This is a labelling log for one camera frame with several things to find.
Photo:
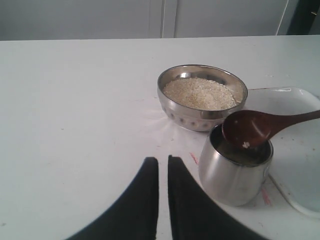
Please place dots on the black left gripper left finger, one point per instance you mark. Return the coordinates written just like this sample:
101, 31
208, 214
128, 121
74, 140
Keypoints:
134, 215

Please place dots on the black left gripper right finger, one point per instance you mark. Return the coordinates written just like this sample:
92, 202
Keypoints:
193, 215

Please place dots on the brown wooden spoon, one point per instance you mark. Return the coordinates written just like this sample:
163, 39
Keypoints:
249, 128

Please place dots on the dark vertical door frame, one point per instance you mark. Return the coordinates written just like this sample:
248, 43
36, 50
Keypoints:
303, 18

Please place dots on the steel bowl with rice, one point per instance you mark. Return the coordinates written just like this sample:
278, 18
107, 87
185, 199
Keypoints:
199, 97

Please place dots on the small steel cup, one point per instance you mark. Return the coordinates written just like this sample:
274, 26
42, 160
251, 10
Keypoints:
230, 175

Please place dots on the white rectangular plastic tray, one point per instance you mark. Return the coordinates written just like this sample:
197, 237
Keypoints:
295, 168

